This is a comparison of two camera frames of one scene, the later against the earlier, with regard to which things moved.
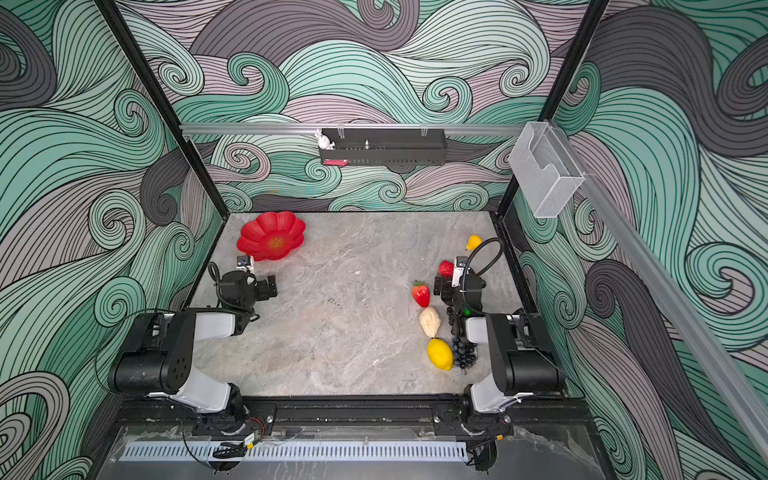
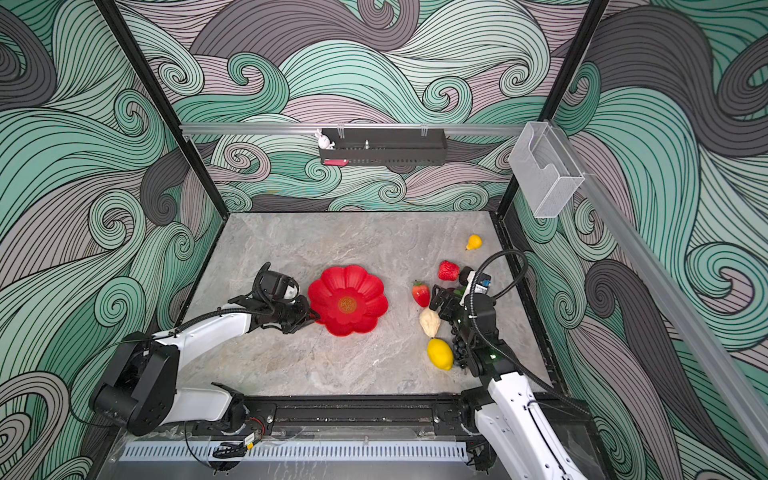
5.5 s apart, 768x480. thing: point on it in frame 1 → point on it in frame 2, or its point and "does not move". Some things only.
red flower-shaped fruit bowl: [271, 236] → [348, 300]
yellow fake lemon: [440, 354] does not move
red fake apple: [446, 269] does not move
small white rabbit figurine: [324, 141] does not move
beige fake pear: [430, 321] does not move
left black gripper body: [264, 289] → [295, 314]
